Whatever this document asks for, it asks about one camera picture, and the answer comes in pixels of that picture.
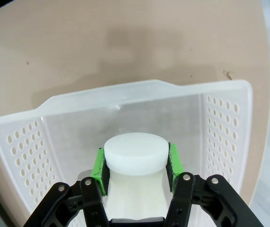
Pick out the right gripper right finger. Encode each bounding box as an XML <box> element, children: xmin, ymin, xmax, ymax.
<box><xmin>164</xmin><ymin>142</ymin><xmax>263</xmax><ymax>227</ymax></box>

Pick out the white perforated plastic basket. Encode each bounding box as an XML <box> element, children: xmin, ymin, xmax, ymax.
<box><xmin>0</xmin><ymin>79</ymin><xmax>254</xmax><ymax>227</ymax></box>

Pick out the white plastic Erlenmeyer flask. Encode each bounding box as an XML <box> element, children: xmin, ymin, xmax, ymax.
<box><xmin>103</xmin><ymin>132</ymin><xmax>171</xmax><ymax>219</ymax></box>

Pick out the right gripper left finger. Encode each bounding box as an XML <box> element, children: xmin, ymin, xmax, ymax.
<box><xmin>29</xmin><ymin>147</ymin><xmax>111</xmax><ymax>227</ymax></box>

